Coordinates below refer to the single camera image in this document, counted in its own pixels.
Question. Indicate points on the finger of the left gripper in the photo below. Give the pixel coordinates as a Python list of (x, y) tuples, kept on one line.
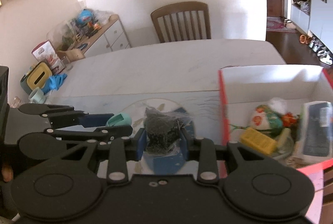
[(53, 142), (62, 116)]

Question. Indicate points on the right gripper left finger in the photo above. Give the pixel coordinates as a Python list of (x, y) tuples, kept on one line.
[(124, 148)]

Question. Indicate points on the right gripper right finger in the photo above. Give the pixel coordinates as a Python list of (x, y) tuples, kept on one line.
[(192, 147)]

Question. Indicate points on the mint green small dispenser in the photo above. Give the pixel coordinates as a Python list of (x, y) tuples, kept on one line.
[(120, 119)]

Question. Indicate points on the yellow rectangular block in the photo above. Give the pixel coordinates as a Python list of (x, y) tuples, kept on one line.
[(258, 141)]

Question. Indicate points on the red crab keychain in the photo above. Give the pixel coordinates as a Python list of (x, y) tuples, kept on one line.
[(289, 120)]

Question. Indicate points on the white and dark carton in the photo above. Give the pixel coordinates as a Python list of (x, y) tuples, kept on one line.
[(314, 134)]

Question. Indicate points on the pink white tape roll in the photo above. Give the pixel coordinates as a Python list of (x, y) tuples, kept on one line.
[(285, 145)]

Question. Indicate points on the left human hand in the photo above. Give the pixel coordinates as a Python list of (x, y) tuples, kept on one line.
[(7, 173)]

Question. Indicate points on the mint green mug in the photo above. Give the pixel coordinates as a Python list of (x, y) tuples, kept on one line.
[(37, 96)]

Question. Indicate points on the yellow grey tissue box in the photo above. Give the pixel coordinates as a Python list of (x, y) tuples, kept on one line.
[(36, 78)]

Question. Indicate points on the blue cloth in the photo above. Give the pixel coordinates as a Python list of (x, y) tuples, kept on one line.
[(54, 83)]

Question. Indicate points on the red white snack bag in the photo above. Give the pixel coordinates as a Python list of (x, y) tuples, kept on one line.
[(45, 52)]

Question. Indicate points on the green orange plush toy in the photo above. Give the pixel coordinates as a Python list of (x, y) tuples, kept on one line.
[(265, 120)]

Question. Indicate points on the white drawer sideboard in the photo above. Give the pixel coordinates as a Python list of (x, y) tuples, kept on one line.
[(110, 38)]

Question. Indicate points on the red shoe box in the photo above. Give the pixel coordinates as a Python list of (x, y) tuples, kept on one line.
[(243, 88)]

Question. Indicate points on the brown wooden chair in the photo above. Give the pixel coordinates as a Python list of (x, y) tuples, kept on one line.
[(182, 21)]

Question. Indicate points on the patterned door rug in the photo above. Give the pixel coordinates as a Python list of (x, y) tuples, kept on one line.
[(281, 25)]

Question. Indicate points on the white shoe cabinet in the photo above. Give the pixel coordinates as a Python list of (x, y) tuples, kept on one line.
[(318, 21)]

